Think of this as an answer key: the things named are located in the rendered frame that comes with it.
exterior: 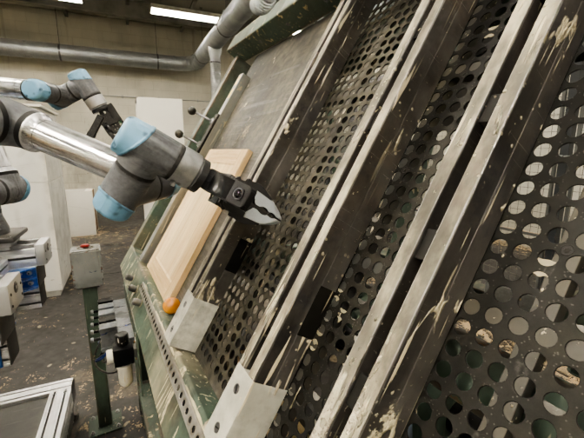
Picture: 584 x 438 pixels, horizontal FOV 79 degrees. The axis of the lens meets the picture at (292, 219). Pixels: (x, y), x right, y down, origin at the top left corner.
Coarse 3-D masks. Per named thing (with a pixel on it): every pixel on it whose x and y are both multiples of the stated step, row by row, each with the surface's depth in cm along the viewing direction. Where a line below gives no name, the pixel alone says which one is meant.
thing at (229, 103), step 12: (240, 84) 160; (228, 108) 159; (216, 132) 158; (204, 144) 156; (204, 156) 157; (180, 192) 155; (168, 216) 154; (156, 228) 155; (156, 240) 153; (144, 252) 153
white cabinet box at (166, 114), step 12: (144, 108) 469; (156, 108) 475; (168, 108) 481; (180, 108) 488; (144, 120) 472; (156, 120) 478; (168, 120) 484; (180, 120) 490; (168, 132) 487; (144, 204) 544; (144, 216) 548
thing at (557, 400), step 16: (496, 16) 68; (368, 48) 95; (256, 256) 92; (288, 256) 80; (368, 288) 58; (448, 352) 44; (448, 368) 43; (496, 368) 39; (432, 384) 44; (464, 384) 41; (560, 384) 35; (480, 400) 39; (544, 400) 35; (560, 400) 34; (480, 416) 39; (544, 432) 34
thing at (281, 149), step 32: (352, 0) 91; (352, 32) 92; (320, 64) 89; (320, 96) 91; (288, 128) 88; (256, 160) 92; (288, 160) 90; (224, 224) 89; (224, 256) 86; (192, 288) 87; (224, 288) 87; (192, 320) 84
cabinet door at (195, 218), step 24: (216, 168) 135; (240, 168) 116; (192, 192) 146; (192, 216) 131; (216, 216) 115; (168, 240) 142; (192, 240) 120; (168, 264) 128; (192, 264) 113; (168, 288) 116
